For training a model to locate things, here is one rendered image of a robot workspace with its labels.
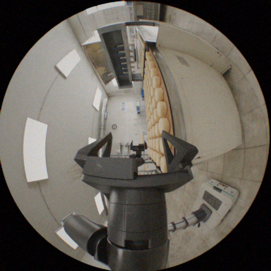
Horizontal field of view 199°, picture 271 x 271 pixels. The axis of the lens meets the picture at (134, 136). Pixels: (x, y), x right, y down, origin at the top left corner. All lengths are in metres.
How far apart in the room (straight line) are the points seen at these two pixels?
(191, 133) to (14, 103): 2.31
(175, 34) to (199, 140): 0.63
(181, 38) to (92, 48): 0.59
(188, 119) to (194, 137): 0.06
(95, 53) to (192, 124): 0.76
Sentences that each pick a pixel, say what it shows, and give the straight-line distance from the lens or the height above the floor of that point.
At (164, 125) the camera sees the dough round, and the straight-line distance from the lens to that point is 0.22.
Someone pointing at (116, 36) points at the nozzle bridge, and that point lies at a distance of 0.70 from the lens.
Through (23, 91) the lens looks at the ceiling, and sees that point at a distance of 2.21.
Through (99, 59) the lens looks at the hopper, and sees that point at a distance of 0.77.
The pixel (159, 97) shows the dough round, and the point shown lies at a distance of 0.26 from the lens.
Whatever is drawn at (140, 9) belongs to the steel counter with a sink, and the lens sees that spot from 3.26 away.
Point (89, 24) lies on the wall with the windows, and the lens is 4.06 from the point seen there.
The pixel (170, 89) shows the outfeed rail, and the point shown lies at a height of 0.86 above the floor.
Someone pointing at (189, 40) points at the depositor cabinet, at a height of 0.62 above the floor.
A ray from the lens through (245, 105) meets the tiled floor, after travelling 1.03.
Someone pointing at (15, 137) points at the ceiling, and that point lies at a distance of 2.01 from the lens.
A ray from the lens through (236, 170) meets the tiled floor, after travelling 1.09.
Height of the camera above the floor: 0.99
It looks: 2 degrees up
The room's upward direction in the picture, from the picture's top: 92 degrees counter-clockwise
